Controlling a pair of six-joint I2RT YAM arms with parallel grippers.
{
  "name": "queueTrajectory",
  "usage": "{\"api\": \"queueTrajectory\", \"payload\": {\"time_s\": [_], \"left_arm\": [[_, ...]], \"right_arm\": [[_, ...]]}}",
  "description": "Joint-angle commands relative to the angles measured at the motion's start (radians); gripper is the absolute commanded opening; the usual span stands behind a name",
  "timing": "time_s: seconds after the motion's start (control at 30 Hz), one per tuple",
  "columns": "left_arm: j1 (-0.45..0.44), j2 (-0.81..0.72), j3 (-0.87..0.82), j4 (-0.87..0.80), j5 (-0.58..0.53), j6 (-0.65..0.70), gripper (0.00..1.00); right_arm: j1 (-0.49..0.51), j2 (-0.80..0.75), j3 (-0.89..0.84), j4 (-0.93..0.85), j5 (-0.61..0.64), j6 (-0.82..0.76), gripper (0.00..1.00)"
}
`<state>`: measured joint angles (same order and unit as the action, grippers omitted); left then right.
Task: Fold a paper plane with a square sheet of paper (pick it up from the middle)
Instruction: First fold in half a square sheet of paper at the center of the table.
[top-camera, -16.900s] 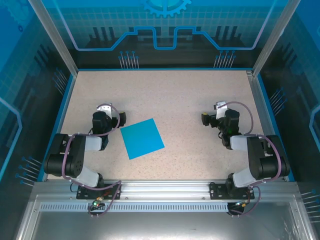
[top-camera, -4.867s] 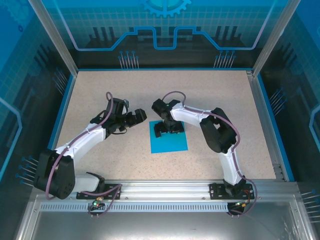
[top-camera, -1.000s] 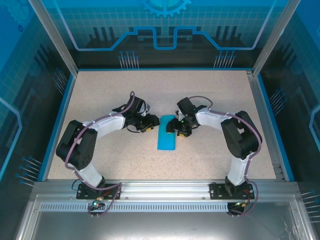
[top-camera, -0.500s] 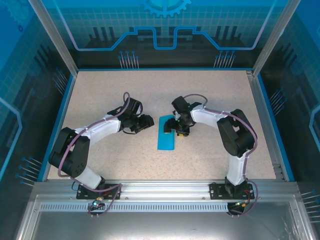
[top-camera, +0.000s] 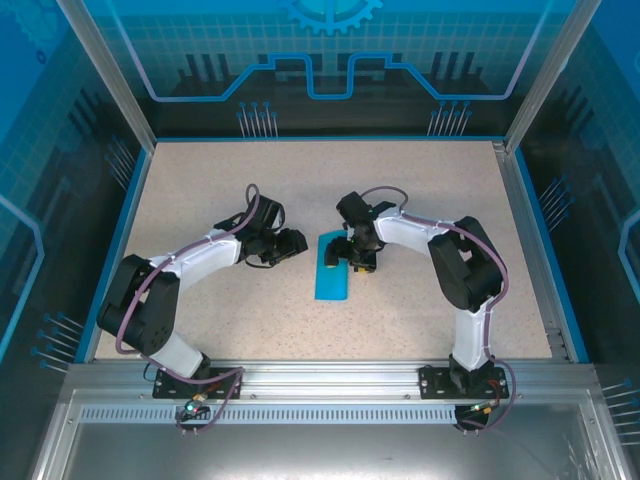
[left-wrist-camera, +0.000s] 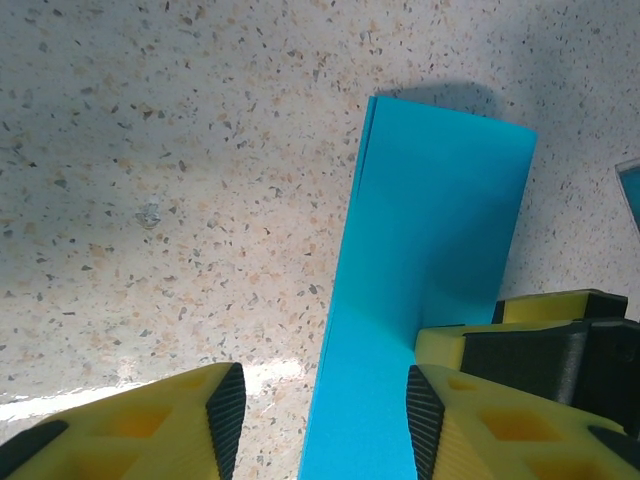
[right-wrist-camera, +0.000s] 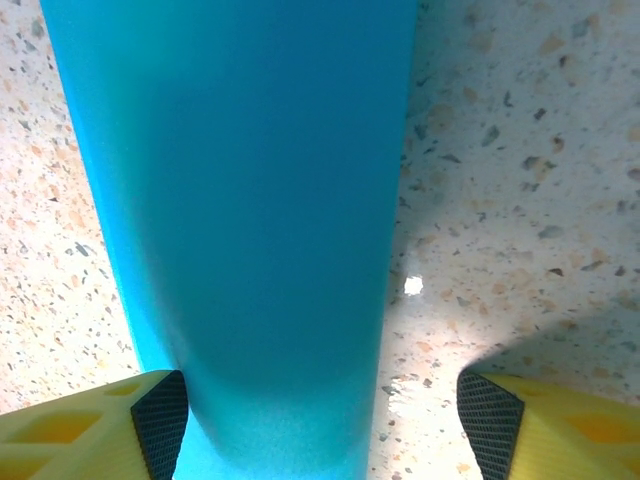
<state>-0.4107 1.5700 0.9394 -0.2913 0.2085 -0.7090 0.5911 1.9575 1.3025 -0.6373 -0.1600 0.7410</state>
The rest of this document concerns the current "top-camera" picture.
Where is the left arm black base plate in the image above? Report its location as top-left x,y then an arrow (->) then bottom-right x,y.
152,366 -> 245,401

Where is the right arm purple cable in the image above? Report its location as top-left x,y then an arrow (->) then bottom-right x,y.
359,185 -> 517,435

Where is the steel sheet panel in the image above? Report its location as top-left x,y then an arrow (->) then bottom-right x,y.
27,389 -> 629,480

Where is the slotted grey cable duct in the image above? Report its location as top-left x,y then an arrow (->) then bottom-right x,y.
77,404 -> 496,426

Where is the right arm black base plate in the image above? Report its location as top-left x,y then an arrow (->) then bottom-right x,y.
417,364 -> 507,401

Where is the blue paper sheet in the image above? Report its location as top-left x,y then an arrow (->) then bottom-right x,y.
313,230 -> 352,302

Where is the aluminium side rail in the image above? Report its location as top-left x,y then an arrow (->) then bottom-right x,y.
492,141 -> 571,362

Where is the blue table edge strip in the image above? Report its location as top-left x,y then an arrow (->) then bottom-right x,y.
73,147 -> 155,364

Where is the aluminium frame post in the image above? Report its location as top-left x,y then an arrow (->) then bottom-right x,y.
54,0 -> 158,151
501,0 -> 605,154

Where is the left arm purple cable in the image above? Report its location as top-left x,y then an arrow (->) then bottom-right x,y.
115,183 -> 262,437

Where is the aluminium mounting rail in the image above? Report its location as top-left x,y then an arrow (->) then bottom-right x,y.
63,360 -> 600,396

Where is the cable connector with green light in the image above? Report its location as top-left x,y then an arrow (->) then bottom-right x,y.
182,393 -> 210,419
467,398 -> 503,417

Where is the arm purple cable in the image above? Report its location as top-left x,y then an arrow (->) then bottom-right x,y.
359,185 -> 517,435
115,183 -> 262,437

